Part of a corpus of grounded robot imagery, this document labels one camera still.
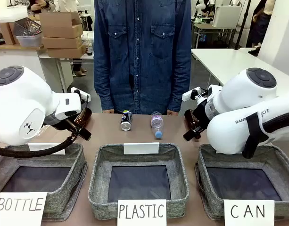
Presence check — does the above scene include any black tripod pole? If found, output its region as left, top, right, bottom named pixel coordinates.
left=233, top=0, right=253, bottom=49

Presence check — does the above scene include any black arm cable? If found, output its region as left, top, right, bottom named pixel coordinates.
left=0, top=131, right=79, bottom=158
left=242, top=110, right=289, bottom=159

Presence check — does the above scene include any background person in dark skirt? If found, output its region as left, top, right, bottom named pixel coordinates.
left=246, top=0, right=276, bottom=48

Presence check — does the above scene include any grey fabric bottle basket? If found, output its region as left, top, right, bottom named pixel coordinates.
left=0, top=142, right=88, bottom=221

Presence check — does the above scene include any white PLASTIC paper label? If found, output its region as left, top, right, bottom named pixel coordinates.
left=117, top=199, right=167, bottom=226

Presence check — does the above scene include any person's right forearm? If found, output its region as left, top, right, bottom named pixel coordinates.
left=94, top=56, right=115, bottom=111

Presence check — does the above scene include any crushed black Pepsi can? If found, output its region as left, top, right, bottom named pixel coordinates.
left=120, top=109, right=133, bottom=132

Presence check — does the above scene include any flat cardboard box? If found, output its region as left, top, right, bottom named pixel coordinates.
left=41, top=36, right=83, bottom=49
left=47, top=45, right=87, bottom=58

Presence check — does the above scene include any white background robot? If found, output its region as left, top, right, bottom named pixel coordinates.
left=194, top=0, right=216, bottom=17

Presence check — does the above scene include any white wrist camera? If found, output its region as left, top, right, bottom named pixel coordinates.
left=70, top=86, right=91, bottom=105
left=182, top=87, right=210, bottom=102

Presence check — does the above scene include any blank white card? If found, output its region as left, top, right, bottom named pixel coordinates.
left=28, top=142, right=66, bottom=156
left=123, top=142, right=160, bottom=155

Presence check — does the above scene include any black mesh basket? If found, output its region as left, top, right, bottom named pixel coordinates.
left=13, top=18, right=43, bottom=37

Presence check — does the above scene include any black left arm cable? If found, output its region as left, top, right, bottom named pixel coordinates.
left=0, top=131, right=79, bottom=158

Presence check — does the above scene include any white wood-top desk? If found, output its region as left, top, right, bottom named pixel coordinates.
left=0, top=43, right=47, bottom=73

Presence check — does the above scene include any small cardboard box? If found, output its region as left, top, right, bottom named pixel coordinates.
left=0, top=22, right=20, bottom=46

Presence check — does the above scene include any grey background table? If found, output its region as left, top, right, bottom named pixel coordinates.
left=192, top=23, right=237, bottom=49

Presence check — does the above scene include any grey fabric can basket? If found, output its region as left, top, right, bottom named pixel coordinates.
left=194, top=143, right=289, bottom=222

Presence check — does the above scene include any white table with legs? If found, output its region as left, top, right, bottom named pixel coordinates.
left=39, top=50, right=95, bottom=94

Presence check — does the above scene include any white box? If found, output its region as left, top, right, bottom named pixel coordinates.
left=212, top=4, right=242, bottom=29

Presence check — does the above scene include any small purple-label plastic bottle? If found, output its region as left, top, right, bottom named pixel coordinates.
left=150, top=111, right=165, bottom=139

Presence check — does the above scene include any brown glass bottle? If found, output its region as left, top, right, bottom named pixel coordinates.
left=184, top=109, right=199, bottom=133
left=74, top=108, right=92, bottom=126

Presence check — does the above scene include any large open cardboard box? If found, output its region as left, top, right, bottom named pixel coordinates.
left=39, top=11, right=84, bottom=39

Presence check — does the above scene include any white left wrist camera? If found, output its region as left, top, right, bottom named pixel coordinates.
left=70, top=86, right=91, bottom=105

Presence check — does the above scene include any person's left forearm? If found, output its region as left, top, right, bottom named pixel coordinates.
left=167, top=56, right=192, bottom=113

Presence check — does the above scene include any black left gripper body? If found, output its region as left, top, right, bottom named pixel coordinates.
left=43, top=114, right=79, bottom=137

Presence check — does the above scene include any white CAN paper label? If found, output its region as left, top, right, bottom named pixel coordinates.
left=223, top=199, right=276, bottom=226

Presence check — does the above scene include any person in denim shirt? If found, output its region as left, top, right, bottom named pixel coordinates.
left=93, top=0, right=192, bottom=115

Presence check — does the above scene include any white BOTTLE paper label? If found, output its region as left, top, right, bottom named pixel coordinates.
left=0, top=192, right=49, bottom=226

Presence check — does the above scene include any white side table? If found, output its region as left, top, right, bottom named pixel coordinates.
left=190, top=48, right=289, bottom=97

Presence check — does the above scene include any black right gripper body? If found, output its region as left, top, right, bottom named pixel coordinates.
left=193, top=101, right=210, bottom=129

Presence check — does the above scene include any grey fabric plastic basket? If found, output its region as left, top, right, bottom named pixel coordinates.
left=88, top=143, right=190, bottom=221

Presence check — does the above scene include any clear plastic bin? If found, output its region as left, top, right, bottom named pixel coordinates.
left=16, top=32, right=44, bottom=48

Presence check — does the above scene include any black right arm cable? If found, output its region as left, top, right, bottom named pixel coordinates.
left=242, top=110, right=289, bottom=159

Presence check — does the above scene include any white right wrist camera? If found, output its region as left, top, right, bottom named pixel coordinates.
left=182, top=87, right=210, bottom=102

